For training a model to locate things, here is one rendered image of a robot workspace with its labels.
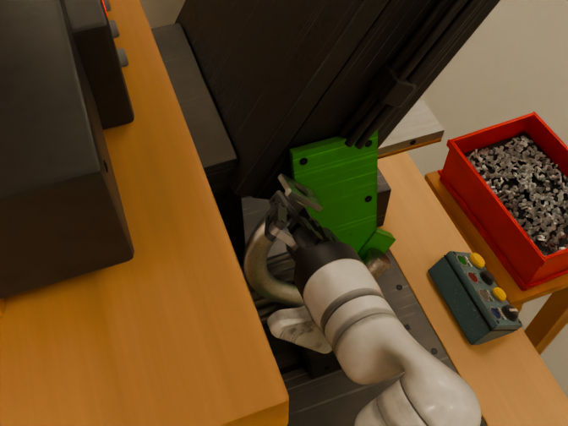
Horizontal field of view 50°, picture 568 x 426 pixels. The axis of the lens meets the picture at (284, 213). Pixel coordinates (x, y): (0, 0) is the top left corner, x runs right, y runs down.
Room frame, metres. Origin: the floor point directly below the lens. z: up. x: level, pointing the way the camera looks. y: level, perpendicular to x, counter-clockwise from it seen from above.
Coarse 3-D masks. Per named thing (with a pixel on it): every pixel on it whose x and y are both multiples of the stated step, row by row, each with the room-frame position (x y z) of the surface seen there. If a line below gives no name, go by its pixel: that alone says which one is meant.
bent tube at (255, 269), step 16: (288, 192) 0.44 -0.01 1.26; (304, 192) 0.46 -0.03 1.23; (320, 208) 0.44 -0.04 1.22; (256, 240) 0.42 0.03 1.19; (256, 256) 0.40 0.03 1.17; (256, 272) 0.40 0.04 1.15; (256, 288) 0.39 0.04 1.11; (272, 288) 0.39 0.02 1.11; (288, 288) 0.40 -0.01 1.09; (288, 304) 0.39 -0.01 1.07; (304, 304) 0.39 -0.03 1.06
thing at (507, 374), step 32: (384, 160) 0.80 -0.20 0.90; (416, 192) 0.72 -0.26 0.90; (384, 224) 0.65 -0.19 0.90; (416, 224) 0.65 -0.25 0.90; (448, 224) 0.65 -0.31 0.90; (416, 256) 0.57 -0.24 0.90; (416, 288) 0.51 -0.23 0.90; (448, 320) 0.45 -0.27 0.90; (448, 352) 0.39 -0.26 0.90; (480, 352) 0.39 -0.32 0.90; (512, 352) 0.39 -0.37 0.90; (480, 384) 0.34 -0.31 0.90; (512, 384) 0.34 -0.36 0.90; (544, 384) 0.34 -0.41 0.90; (512, 416) 0.29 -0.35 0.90; (544, 416) 0.29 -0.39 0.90
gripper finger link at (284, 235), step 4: (272, 224) 0.37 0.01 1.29; (288, 224) 0.38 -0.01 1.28; (272, 228) 0.37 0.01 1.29; (276, 228) 0.36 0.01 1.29; (284, 228) 0.37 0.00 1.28; (272, 232) 0.36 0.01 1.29; (276, 232) 0.36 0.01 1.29; (280, 232) 0.36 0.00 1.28; (284, 232) 0.36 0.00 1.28; (288, 232) 0.37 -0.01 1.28; (276, 236) 0.36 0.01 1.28; (280, 236) 0.36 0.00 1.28; (284, 236) 0.36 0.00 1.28; (288, 236) 0.36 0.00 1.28; (284, 240) 0.36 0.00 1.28; (288, 240) 0.36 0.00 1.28; (292, 240) 0.36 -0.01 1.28; (288, 244) 0.36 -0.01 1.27; (292, 244) 0.36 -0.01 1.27; (296, 244) 0.36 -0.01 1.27; (292, 248) 0.35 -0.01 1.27; (296, 248) 0.35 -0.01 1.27
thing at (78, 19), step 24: (72, 0) 0.29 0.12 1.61; (96, 0) 0.29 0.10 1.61; (72, 24) 0.27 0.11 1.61; (96, 24) 0.27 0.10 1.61; (96, 48) 0.27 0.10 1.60; (120, 48) 0.32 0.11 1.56; (96, 72) 0.27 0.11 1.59; (120, 72) 0.27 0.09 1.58; (96, 96) 0.27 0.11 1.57; (120, 96) 0.27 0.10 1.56; (120, 120) 0.27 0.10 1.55
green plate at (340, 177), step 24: (312, 144) 0.50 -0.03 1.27; (336, 144) 0.51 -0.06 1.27; (312, 168) 0.49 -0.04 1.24; (336, 168) 0.50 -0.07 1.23; (360, 168) 0.50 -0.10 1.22; (336, 192) 0.49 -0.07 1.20; (360, 192) 0.50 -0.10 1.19; (312, 216) 0.47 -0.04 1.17; (336, 216) 0.48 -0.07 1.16; (360, 216) 0.48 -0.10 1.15; (360, 240) 0.47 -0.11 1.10
